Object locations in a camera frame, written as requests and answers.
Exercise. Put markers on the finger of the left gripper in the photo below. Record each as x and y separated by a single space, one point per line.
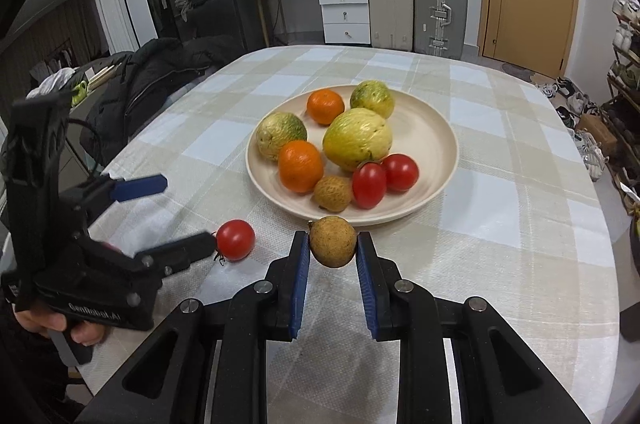
177 256
127 190

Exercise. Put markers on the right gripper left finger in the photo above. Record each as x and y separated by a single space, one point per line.
207 363

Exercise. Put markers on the checkered tablecloth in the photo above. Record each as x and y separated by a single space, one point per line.
504 208

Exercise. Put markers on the small green-yellow fruit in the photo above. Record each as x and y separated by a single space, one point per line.
375 96

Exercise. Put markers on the black jacket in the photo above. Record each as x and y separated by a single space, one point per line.
141 86

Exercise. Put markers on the beige suitcase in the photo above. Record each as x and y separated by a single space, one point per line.
391 24

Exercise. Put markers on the large yellow citrus fruit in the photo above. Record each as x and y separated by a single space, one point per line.
355 137

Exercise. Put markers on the wooden shoe rack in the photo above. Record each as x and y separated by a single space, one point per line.
621 112

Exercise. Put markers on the brown longan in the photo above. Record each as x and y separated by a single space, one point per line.
333 193
332 241

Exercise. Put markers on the cream round plate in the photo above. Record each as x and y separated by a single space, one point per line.
414 129

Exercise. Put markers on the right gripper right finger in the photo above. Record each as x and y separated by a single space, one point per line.
456 352

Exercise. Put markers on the green-yellow wrinkled fruit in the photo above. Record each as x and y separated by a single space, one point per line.
276 130

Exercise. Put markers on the person's left hand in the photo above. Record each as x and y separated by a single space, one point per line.
42 320

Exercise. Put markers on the orange mandarin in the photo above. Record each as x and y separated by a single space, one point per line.
324 105
300 166

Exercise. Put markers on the red tomato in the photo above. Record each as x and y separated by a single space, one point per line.
401 172
235 240
369 185

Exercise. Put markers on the silver suitcase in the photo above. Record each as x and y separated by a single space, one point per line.
439 27

